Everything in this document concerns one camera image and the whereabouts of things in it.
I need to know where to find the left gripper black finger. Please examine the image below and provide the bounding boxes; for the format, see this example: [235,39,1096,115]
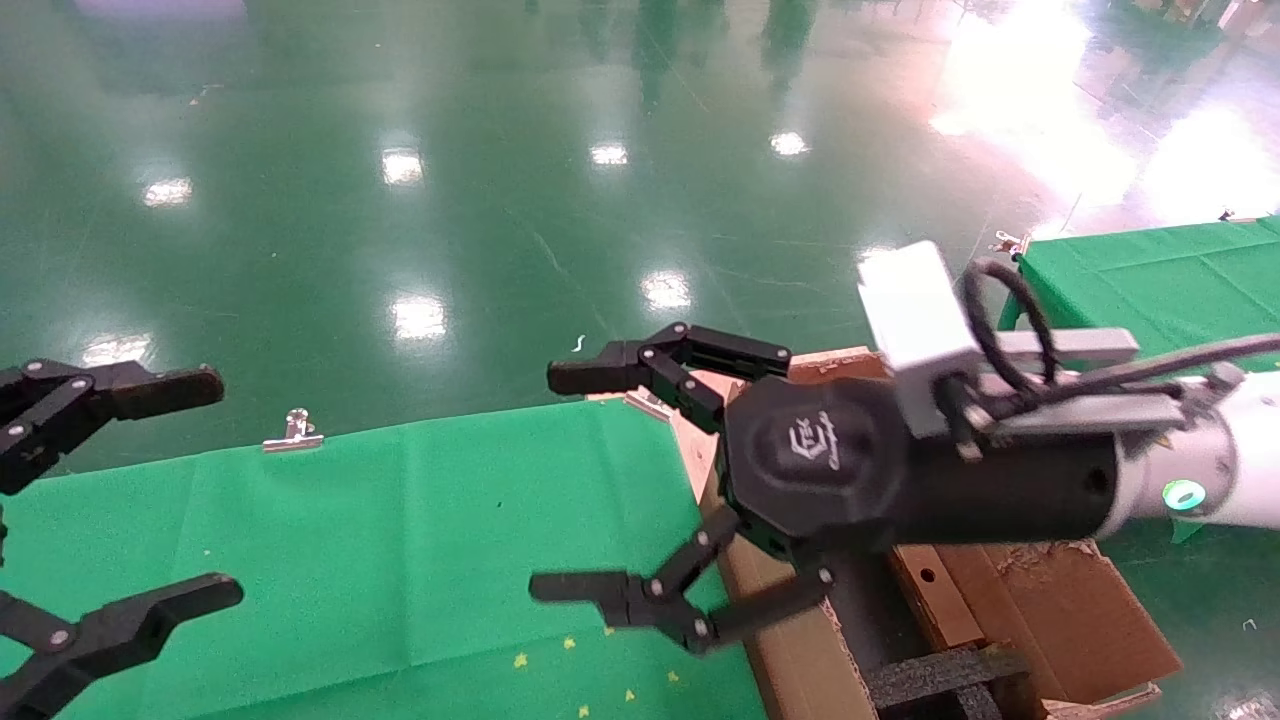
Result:
[0,358,227,498]
[0,573,246,720]

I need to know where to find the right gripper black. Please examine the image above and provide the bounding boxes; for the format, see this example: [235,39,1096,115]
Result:
[528,323,1123,658]

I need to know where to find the small brown cardboard box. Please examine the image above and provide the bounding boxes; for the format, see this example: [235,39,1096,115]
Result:
[888,543,989,651]

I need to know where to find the large open cardboard carton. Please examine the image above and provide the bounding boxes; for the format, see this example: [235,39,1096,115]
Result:
[697,345,1186,720]

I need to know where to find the green table cloth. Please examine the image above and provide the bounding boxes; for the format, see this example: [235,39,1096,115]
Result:
[0,398,771,720]
[997,215,1280,379]

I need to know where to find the black foam packing insert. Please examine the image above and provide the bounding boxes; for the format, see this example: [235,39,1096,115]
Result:
[860,645,1031,720]

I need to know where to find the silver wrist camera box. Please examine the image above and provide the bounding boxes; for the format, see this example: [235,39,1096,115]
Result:
[857,240,986,441]

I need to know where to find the black camera cable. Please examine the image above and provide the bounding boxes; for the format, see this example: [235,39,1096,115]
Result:
[935,258,1280,463]

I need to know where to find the grey metal camera bracket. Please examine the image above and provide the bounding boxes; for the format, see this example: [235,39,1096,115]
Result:
[975,328,1191,441]

